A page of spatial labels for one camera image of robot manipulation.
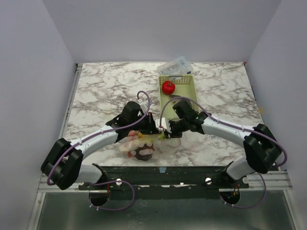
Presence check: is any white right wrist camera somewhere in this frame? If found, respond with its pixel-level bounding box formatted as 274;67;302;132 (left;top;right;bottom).
155;117;171;133

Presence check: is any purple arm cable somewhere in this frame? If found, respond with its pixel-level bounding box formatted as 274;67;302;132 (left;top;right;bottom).
160;97;288;209
47;91;151;211

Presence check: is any green fake vegetable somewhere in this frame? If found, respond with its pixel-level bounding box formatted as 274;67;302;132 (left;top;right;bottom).
149;133;166;142

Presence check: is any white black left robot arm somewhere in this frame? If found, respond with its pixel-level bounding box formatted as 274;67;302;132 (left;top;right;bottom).
41;102;159;190

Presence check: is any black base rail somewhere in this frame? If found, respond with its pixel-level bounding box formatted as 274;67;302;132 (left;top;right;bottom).
79;166;249;200

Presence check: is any grey fake fish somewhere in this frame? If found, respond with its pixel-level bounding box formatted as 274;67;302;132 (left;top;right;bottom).
169;94;192;106

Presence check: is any dark purple fake food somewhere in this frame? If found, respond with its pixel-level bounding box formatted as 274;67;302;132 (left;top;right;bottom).
135;143;154;161

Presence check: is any green perforated plastic basket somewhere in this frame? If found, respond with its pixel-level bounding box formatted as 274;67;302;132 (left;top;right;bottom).
158;74;200;120

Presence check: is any clear plastic organizer box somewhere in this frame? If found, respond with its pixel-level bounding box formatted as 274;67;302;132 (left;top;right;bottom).
157;57;193;75

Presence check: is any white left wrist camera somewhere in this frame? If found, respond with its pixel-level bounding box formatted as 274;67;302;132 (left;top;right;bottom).
139;102;149;114

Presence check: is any red fake apple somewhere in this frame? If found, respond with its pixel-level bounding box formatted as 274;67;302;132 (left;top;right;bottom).
162;80;176;95

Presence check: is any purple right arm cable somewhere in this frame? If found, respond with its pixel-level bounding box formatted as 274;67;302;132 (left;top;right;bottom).
160;97;288;209

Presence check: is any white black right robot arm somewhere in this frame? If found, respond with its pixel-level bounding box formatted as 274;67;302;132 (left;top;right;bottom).
168;97;282;188

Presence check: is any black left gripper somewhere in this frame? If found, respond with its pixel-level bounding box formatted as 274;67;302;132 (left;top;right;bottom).
129;112;162;135

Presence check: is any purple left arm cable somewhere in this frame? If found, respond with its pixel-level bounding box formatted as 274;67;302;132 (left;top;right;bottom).
47;91;151;211

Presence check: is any clear zip top bag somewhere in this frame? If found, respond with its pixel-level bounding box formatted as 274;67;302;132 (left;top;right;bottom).
118;130;181;161

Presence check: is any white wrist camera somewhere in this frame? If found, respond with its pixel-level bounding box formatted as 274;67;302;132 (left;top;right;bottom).
155;117;171;133
139;102;149;114

